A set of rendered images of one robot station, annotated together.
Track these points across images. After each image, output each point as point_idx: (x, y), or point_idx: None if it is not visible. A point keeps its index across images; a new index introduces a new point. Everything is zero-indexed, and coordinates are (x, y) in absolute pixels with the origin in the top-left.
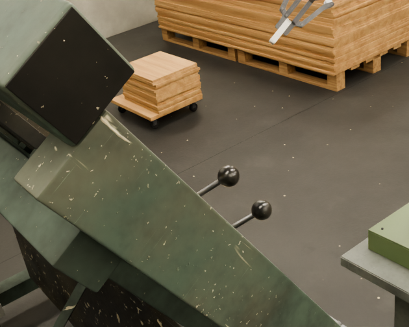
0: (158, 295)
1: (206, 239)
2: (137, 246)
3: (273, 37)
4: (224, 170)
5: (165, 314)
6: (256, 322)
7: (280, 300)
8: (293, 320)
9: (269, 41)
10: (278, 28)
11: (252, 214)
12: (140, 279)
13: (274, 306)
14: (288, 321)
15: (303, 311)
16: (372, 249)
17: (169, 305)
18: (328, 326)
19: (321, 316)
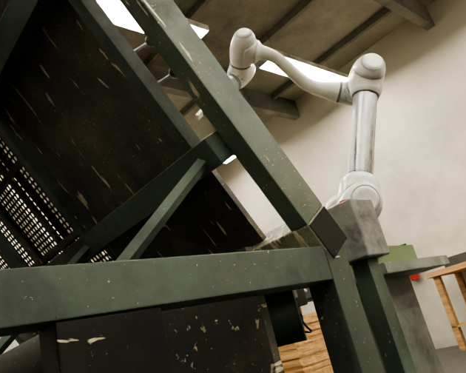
0: (101, 20)
1: None
2: None
3: (197, 112)
4: None
5: (105, 33)
6: (152, 0)
7: (166, 2)
8: (177, 21)
9: (195, 115)
10: (200, 109)
11: (169, 72)
12: (91, 4)
13: (163, 3)
14: (174, 18)
15: (183, 22)
16: (305, 289)
17: (108, 30)
18: (203, 46)
19: (197, 35)
